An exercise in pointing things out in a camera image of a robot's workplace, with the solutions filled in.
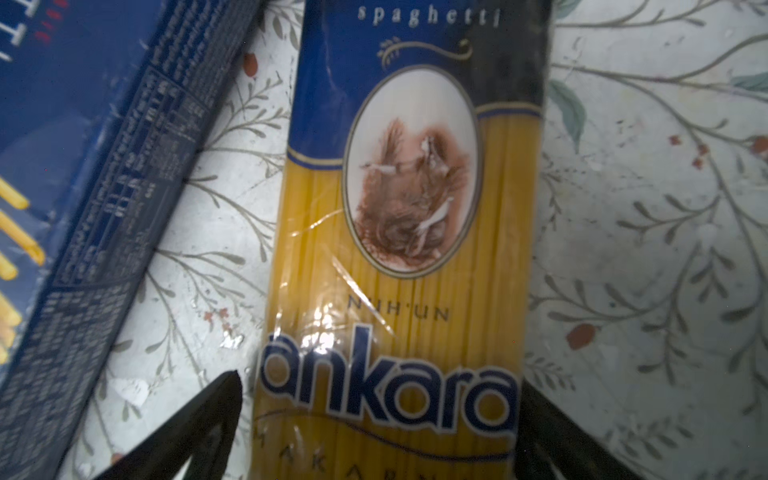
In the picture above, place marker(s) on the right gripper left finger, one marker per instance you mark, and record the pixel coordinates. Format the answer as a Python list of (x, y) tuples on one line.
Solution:
[(199, 437)]

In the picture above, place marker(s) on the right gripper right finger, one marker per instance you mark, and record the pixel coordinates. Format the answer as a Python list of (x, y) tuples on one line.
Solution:
[(549, 442)]

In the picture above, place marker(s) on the blue yellow spaghetti bag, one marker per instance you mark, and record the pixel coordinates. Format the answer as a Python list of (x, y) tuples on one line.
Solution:
[(394, 337)]

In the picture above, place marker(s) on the blue Barilla spaghetti box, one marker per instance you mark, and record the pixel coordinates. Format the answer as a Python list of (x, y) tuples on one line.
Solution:
[(103, 107)]

